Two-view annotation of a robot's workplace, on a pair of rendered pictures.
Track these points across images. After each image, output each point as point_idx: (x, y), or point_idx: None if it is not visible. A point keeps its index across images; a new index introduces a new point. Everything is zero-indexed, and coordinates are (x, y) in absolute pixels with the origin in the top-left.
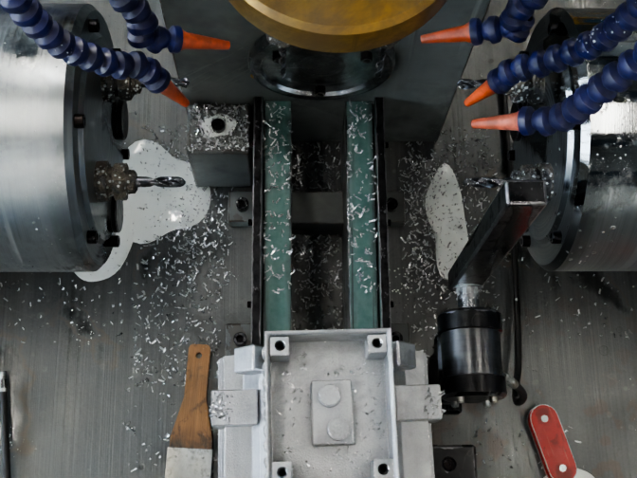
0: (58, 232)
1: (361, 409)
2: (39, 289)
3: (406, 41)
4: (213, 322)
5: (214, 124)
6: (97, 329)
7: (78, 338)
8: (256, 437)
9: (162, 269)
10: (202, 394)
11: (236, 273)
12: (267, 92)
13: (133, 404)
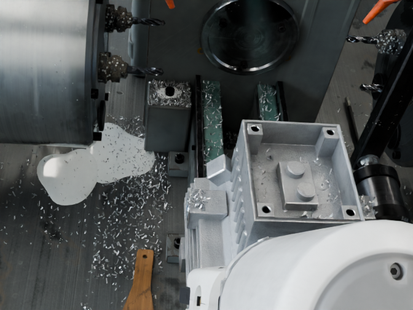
0: (72, 76)
1: (319, 188)
2: (22, 208)
3: (308, 18)
4: (156, 236)
5: (168, 89)
6: (65, 237)
7: (50, 242)
8: (226, 226)
9: (118, 200)
10: (147, 283)
11: (173, 205)
12: (205, 71)
13: (90, 291)
